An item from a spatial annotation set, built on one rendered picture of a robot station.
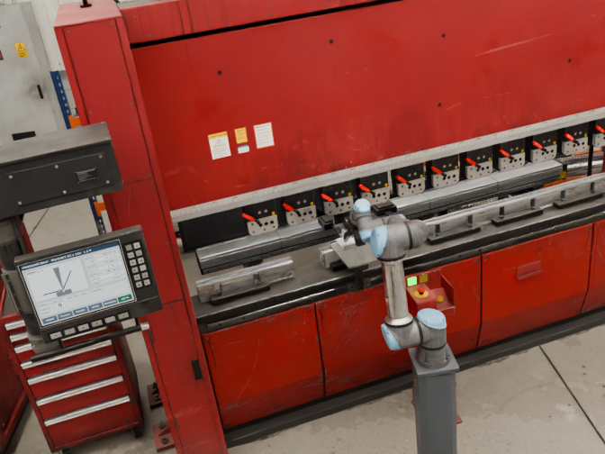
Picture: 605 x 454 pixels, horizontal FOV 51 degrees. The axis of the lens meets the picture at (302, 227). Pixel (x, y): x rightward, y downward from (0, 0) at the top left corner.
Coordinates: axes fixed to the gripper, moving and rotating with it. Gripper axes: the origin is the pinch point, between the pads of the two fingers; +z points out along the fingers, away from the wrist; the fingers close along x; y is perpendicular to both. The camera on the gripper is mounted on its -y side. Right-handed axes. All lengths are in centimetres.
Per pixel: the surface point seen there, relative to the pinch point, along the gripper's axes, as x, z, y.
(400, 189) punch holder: -31.3, -9.6, 16.2
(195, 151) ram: 67, -42, 44
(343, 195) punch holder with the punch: -0.6, -12.6, 19.1
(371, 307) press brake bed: -6.0, 28.7, -29.1
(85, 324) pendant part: 126, -50, -24
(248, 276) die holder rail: 53, 13, 0
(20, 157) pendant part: 129, -99, 22
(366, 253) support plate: -4.3, -2.2, -9.9
